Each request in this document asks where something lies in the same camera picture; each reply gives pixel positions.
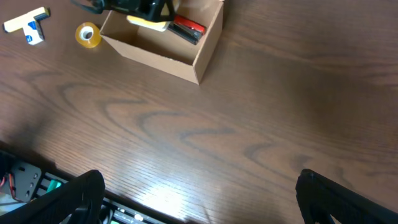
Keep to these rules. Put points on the yellow highlighter marker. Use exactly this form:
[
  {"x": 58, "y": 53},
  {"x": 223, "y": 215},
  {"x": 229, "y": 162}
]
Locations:
[{"x": 20, "y": 21}]

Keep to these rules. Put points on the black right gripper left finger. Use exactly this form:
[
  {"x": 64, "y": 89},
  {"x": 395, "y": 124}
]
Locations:
[{"x": 79, "y": 200}]

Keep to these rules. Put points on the yellow adhesive tape roll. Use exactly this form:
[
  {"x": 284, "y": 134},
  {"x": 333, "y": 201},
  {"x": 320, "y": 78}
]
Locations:
[{"x": 88, "y": 35}]

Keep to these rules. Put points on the brown cardboard box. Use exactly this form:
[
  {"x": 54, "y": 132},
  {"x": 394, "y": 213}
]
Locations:
[{"x": 165, "y": 50}]

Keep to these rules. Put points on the red black stapler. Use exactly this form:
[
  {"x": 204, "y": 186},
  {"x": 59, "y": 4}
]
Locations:
[{"x": 187, "y": 29}]

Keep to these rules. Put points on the blue white staples box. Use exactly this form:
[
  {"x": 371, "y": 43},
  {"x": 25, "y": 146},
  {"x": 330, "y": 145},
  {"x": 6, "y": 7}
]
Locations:
[{"x": 33, "y": 33}]

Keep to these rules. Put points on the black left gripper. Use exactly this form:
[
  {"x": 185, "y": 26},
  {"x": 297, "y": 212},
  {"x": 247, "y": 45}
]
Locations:
[{"x": 150, "y": 10}]

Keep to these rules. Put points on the yellow sticky notepad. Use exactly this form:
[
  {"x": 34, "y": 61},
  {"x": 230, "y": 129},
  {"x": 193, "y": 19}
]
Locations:
[{"x": 158, "y": 26}]

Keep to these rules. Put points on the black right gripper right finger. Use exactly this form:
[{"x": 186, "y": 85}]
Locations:
[{"x": 322, "y": 200}]

